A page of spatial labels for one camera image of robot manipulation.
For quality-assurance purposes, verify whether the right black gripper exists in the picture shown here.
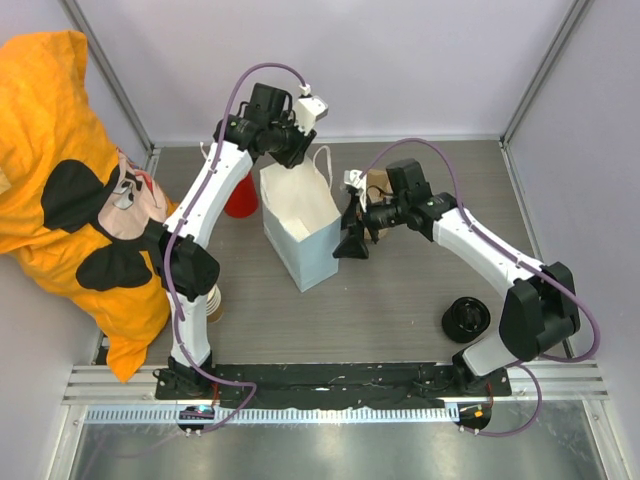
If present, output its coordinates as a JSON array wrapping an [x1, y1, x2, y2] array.
[[333, 192, 408, 260]]

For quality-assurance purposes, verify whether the light blue paper bag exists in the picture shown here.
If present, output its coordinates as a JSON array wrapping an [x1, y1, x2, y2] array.
[[259, 145, 341, 292]]

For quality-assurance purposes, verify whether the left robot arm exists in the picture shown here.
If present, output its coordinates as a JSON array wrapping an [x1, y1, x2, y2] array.
[[144, 83, 328, 400]]

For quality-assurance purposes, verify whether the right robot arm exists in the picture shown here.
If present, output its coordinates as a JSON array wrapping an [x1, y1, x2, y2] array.
[[333, 159, 580, 395]]

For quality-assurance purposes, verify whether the brown cup carrier stack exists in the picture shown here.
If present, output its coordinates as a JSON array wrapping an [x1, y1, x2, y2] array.
[[364, 169, 391, 243]]

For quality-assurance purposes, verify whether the red cup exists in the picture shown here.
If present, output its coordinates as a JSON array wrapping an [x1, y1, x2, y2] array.
[[224, 173, 259, 219]]

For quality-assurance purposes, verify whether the black lid stack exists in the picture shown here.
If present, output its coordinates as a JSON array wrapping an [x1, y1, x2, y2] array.
[[441, 297, 491, 344]]

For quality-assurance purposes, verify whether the paper cup stack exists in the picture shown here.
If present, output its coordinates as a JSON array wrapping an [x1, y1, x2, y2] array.
[[205, 285, 224, 323]]

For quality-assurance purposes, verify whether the orange cartoon cloth bag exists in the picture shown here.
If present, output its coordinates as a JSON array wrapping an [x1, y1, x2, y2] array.
[[1, 30, 175, 382]]

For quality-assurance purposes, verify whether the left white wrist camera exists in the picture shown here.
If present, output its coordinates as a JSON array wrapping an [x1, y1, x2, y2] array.
[[292, 84, 329, 136]]

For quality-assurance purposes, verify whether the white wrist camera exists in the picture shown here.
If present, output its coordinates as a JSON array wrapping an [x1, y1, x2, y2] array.
[[343, 169, 367, 212], [292, 84, 329, 136]]

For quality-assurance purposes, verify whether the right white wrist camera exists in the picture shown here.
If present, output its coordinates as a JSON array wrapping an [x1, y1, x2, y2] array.
[[343, 169, 367, 212]]

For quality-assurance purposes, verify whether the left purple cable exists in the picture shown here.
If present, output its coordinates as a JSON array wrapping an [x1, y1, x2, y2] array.
[[162, 62, 311, 434]]

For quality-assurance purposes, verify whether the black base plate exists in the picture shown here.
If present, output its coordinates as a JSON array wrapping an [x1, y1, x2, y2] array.
[[153, 362, 512, 410]]

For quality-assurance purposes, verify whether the white slotted cable duct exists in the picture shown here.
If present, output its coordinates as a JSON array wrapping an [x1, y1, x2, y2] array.
[[84, 403, 459, 425]]

